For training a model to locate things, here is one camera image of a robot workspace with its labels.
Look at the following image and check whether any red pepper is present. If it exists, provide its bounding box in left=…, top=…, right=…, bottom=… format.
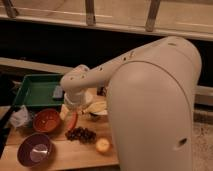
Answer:
left=67, top=112, right=78, bottom=131

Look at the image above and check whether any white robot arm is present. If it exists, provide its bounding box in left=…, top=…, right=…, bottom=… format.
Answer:
left=60, top=36, right=202, bottom=171

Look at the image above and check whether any orange bowl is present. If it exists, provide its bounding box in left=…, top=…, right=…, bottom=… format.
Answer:
left=33, top=108, right=61, bottom=133

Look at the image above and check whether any purple bowl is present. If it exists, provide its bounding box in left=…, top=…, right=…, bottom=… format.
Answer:
left=17, top=133, right=53, bottom=167

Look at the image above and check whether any grey sponge block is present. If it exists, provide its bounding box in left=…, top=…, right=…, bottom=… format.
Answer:
left=52, top=85, right=64, bottom=100

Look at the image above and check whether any bunch of dark grapes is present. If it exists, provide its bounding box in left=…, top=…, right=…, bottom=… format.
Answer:
left=65, top=127, right=96, bottom=144

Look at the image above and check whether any yellow banana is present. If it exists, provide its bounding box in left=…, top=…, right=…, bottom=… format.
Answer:
left=83, top=101, right=107, bottom=115

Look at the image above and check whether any green plastic tray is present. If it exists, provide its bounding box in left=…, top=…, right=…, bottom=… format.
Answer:
left=13, top=74, right=63, bottom=108

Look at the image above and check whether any wooden cutting board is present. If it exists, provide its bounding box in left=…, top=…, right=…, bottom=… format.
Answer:
left=0, top=119, right=119, bottom=171

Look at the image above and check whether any crumpled grey cloth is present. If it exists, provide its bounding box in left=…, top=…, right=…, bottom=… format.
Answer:
left=9, top=105, right=33, bottom=129

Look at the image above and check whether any yellow round fruit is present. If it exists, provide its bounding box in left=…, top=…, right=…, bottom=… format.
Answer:
left=95, top=138, right=111, bottom=154

